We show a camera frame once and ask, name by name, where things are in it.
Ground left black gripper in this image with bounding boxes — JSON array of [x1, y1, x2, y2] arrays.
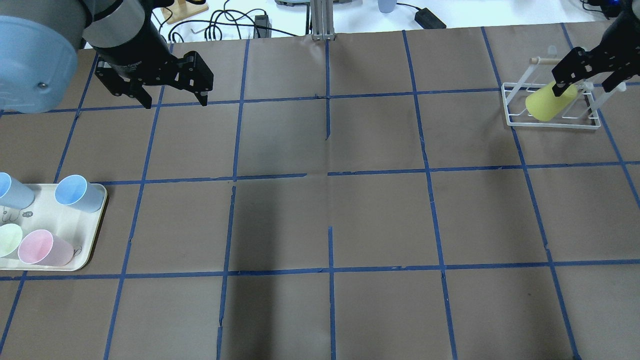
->
[[94, 20, 214, 109]]

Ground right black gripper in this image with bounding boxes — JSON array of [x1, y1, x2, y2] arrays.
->
[[551, 10, 639, 98]]

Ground yellow plastic cup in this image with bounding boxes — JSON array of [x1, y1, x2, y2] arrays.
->
[[525, 81, 578, 122]]

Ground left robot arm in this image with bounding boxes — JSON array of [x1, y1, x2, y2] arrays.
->
[[0, 0, 214, 114]]

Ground blue cup near pink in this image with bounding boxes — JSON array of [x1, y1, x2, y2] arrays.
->
[[54, 174, 106, 214]]

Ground blue cup near grey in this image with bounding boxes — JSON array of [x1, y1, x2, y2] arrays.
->
[[0, 172, 35, 210]]

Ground blue cup on desk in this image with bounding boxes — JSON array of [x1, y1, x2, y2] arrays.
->
[[377, 0, 397, 14]]

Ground pink plastic cup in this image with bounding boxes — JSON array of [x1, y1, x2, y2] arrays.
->
[[17, 229, 74, 267]]

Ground cream plastic cup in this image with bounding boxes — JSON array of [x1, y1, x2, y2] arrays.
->
[[0, 223, 24, 260]]

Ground wooden stand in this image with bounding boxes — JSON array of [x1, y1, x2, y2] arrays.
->
[[161, 0, 210, 25]]

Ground black power adapter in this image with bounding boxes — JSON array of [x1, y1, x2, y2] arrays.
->
[[414, 7, 447, 30]]

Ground cream plastic tray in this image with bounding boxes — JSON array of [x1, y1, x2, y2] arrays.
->
[[0, 183, 108, 272]]

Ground white wire cup rack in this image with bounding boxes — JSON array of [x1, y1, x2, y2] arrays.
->
[[500, 45, 627, 130]]

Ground aluminium frame post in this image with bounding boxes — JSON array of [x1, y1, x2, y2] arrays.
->
[[309, 0, 336, 41]]

